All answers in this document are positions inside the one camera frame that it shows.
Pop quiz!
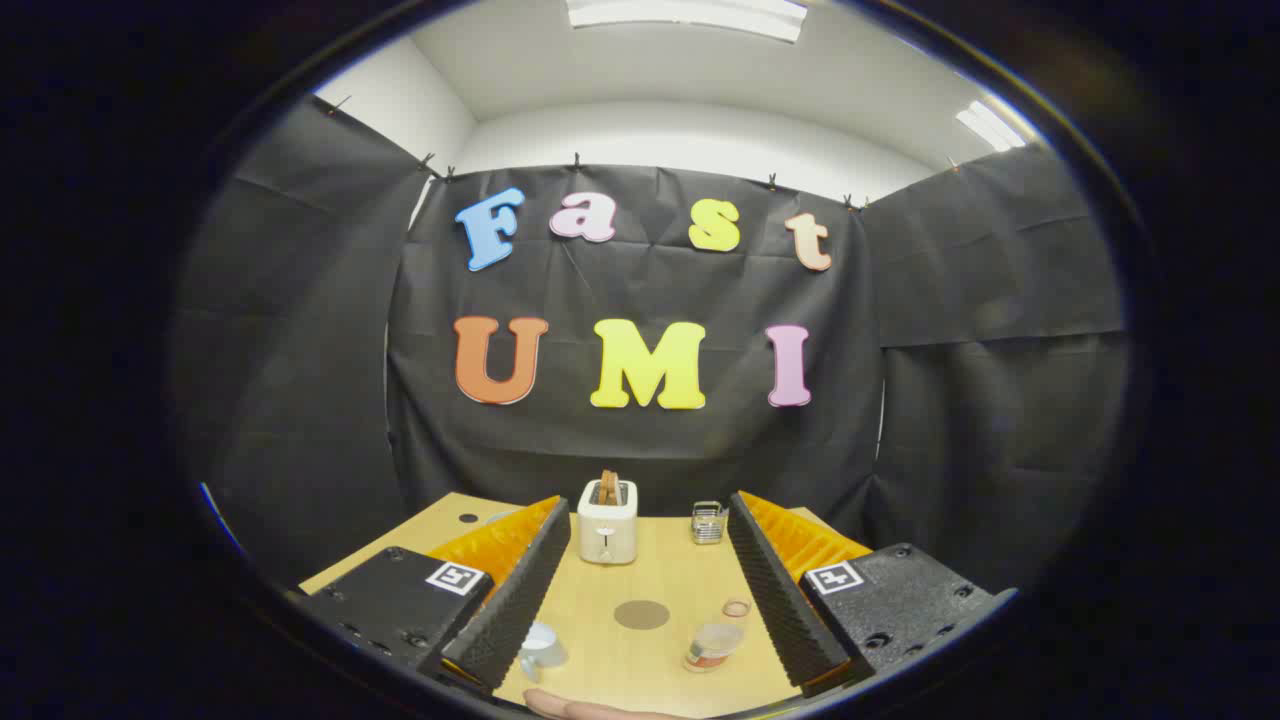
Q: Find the white toaster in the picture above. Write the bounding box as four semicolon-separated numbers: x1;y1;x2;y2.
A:
577;478;639;566

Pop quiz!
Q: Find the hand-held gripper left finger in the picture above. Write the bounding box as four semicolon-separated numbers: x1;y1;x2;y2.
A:
290;495;572;698

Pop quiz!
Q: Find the brown round coaster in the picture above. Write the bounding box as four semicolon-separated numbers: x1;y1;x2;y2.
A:
613;599;671;631

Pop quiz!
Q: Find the long ceiling light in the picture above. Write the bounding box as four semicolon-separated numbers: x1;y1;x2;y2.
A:
565;0;809;43

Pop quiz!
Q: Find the clear plastic juice bottle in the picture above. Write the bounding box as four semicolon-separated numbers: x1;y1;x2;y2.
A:
684;597;753;674

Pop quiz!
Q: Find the small ceiling light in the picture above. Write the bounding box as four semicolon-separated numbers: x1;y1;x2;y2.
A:
955;100;1029;153

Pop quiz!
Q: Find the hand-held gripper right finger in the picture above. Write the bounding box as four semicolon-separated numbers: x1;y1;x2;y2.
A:
727;490;1019;699

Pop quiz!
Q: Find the white cup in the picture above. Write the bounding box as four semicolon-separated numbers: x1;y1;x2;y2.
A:
517;620;569;685

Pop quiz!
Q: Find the wooden table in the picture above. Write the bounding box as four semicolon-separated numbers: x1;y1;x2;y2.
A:
298;491;871;719

